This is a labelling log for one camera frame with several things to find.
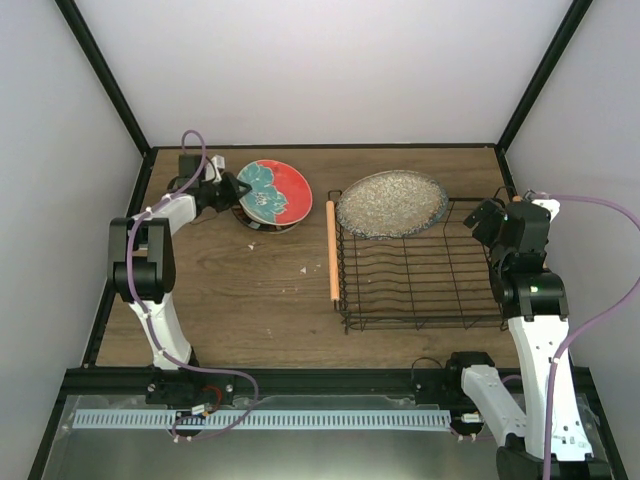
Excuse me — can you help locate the white slotted cable duct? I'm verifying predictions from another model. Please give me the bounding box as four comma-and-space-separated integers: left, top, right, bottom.
72, 409, 451, 431

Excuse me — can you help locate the black rimmed cream plate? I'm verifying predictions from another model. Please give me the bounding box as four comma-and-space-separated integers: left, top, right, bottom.
231, 205, 298, 234

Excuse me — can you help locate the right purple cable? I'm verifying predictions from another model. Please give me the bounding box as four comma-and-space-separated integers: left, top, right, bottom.
499, 189, 640, 480

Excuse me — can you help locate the black metal enclosure frame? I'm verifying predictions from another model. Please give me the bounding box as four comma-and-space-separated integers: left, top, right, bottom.
27, 0, 640, 480

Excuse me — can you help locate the red and teal floral plate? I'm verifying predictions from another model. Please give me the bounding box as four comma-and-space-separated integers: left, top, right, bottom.
236, 159, 313, 227

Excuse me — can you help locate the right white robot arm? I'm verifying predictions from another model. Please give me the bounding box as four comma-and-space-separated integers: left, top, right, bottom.
444, 198, 613, 479

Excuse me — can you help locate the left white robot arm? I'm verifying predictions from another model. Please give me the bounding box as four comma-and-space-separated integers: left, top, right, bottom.
108, 154, 251, 404

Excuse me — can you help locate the speckled beige blue-rimmed plate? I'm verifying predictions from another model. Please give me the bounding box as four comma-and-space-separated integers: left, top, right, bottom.
335, 170, 449, 240

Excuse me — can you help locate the black wire dish rack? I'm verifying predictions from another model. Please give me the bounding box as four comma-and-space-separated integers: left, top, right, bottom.
332, 197, 507, 333

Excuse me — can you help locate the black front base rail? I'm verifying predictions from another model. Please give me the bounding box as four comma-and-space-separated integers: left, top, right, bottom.
64, 366, 591, 406

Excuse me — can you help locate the left wooden rack handle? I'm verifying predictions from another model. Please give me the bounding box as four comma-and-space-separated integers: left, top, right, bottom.
325, 200, 340, 302

